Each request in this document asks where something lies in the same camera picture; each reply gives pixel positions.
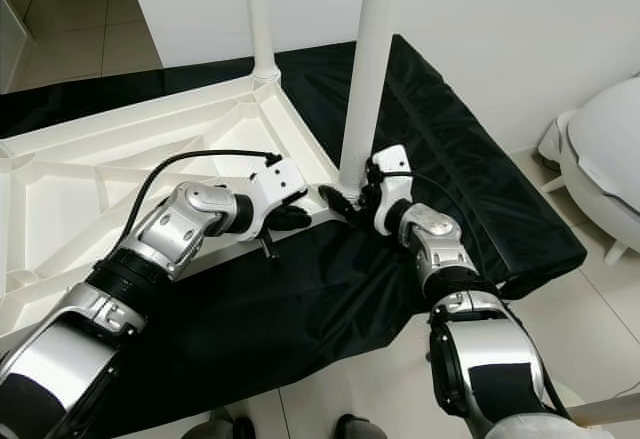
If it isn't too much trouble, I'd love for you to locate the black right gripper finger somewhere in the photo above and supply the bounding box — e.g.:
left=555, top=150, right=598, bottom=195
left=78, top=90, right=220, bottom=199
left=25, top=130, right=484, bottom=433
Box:
left=318, top=185, right=361, bottom=220

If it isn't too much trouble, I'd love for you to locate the black table cloth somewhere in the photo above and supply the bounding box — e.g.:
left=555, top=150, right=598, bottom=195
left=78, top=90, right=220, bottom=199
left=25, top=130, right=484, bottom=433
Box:
left=0, top=34, right=589, bottom=438

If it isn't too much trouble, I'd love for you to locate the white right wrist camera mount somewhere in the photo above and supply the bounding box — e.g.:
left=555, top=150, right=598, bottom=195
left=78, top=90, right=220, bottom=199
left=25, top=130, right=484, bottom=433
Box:
left=372, top=144, right=413, bottom=237

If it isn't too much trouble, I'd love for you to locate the white plastic children table top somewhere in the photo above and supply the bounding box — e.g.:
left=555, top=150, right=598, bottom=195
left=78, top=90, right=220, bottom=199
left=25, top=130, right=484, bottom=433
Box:
left=0, top=74, right=346, bottom=335

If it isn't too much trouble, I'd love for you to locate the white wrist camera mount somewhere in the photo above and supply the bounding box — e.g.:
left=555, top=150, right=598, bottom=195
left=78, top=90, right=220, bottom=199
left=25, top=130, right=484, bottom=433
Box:
left=372, top=144, right=413, bottom=237
left=245, top=157, right=306, bottom=240

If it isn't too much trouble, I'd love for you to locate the white round bar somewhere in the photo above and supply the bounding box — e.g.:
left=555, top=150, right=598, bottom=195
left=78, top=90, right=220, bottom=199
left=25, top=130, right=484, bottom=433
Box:
left=565, top=394, right=640, bottom=428

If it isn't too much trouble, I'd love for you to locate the white plastic chair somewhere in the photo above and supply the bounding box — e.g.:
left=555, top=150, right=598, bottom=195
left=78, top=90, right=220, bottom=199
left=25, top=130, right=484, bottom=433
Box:
left=538, top=77, right=640, bottom=265

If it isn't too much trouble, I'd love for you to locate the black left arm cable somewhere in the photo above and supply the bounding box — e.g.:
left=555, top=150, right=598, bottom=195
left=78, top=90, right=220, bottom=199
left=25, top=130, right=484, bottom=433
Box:
left=135, top=149, right=281, bottom=250

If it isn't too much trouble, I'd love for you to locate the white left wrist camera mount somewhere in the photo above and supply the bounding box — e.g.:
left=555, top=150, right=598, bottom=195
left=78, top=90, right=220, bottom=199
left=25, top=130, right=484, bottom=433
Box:
left=245, top=157, right=306, bottom=240

